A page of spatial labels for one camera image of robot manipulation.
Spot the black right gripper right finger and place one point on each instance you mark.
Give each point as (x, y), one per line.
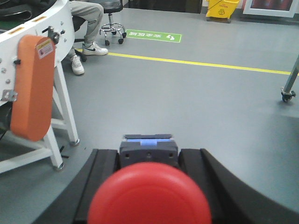
(231, 200)

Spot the metal stand leg caster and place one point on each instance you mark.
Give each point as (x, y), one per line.
(286, 90)

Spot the red mushroom push button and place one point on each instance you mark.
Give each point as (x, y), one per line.
(149, 187)

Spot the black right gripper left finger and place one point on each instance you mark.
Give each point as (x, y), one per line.
(71, 206)

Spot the orange padded panel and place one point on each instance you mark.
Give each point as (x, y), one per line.
(31, 112)

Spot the seated person legs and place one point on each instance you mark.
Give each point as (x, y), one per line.
(92, 13)

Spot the black rolling stool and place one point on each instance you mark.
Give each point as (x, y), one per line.
(110, 7)

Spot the green floor sign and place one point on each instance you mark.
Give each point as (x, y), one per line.
(153, 35)

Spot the yellow caution mop bucket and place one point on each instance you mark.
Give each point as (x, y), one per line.
(221, 10)

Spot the white machine frame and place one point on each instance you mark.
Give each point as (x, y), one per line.
(56, 24)

